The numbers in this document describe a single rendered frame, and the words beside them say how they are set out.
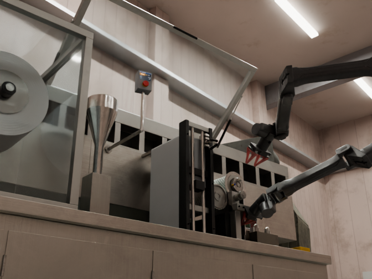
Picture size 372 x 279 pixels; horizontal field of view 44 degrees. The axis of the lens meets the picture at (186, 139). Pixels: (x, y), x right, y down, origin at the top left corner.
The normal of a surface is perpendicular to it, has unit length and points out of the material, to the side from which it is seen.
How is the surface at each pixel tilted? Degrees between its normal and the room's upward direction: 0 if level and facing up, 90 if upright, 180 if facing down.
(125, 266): 90
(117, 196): 90
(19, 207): 90
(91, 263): 90
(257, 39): 180
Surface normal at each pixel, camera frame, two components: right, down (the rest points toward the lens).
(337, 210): -0.65, -0.30
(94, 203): 0.64, -0.31
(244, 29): 0.00, 0.91
